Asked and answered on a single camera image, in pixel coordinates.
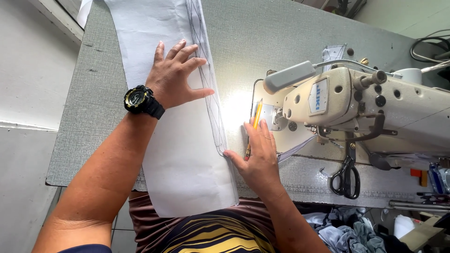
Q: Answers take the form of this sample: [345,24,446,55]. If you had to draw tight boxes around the blue clear bottles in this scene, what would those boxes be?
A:
[428,163,450,194]

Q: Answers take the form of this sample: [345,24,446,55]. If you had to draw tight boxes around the person's left hand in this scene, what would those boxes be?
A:
[146,39,215,110]

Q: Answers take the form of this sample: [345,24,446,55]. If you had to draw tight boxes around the small clear pattern piece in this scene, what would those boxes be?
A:
[322,43,347,72]

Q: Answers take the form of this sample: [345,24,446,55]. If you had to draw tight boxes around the measuring tape strip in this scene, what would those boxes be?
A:
[133,174,417,201]

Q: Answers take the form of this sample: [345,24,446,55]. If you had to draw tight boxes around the person's right hand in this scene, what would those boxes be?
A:
[223,117,282,198]

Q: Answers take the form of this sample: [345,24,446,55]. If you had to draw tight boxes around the black scissors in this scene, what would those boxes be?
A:
[329,141,361,200]

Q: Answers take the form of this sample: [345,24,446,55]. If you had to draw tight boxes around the white fabric with stitched lines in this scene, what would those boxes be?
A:
[77,0,240,218]

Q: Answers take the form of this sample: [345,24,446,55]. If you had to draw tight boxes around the brown striped shirt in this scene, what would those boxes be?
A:
[128,191,306,253]

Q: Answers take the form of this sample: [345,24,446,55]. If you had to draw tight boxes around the white round container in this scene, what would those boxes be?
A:
[393,68,423,85]

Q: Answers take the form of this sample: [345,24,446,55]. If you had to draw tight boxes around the bundle of cables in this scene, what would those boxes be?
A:
[410,30,450,64]

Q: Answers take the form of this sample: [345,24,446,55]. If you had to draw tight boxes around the black and yellow wristwatch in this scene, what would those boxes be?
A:
[123,85,166,120]

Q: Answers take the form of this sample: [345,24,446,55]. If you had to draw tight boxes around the heap of clothes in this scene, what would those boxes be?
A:
[302,205,415,253]

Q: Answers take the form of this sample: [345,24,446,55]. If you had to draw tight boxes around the cream industrial sewing machine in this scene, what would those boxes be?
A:
[251,60,450,170]

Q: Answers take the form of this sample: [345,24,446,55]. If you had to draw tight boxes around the small white fabric piece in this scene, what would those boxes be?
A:
[277,135,318,164]

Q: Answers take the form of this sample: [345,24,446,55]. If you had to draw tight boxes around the orange small block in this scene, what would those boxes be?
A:
[410,168,428,188]

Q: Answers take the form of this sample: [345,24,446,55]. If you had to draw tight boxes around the grey gooseneck machine lamp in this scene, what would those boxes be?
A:
[262,58,395,95]

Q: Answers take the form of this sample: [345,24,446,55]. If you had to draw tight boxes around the yellow pencil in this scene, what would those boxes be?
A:
[245,99,263,161]

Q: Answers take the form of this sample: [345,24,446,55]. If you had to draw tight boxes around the cardboard piece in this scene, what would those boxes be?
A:
[399,214,444,252]

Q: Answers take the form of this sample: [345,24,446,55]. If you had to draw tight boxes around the metal bar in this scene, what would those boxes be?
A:
[388,200,450,213]

